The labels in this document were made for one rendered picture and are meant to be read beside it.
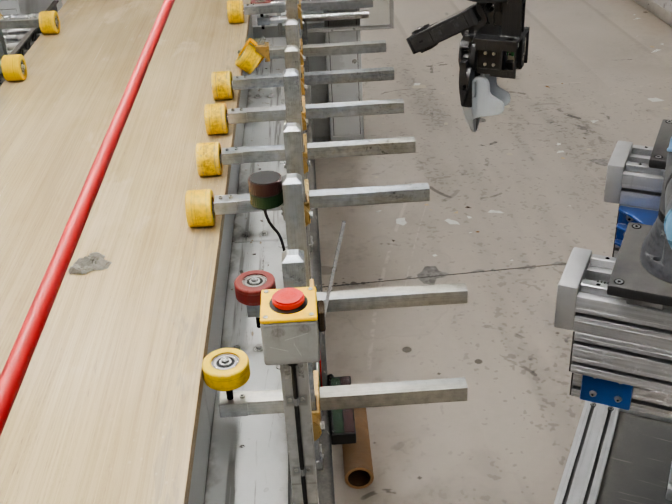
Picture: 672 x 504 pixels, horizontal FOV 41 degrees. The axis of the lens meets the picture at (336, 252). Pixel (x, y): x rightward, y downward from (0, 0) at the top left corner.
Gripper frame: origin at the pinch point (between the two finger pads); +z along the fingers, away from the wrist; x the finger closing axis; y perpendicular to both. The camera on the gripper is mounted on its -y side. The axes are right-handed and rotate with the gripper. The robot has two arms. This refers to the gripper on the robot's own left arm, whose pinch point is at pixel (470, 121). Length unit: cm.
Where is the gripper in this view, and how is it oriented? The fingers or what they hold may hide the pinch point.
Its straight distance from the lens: 135.2
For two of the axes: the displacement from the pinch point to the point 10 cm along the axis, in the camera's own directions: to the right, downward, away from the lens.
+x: 4.1, -4.9, 7.7
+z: 0.5, 8.6, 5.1
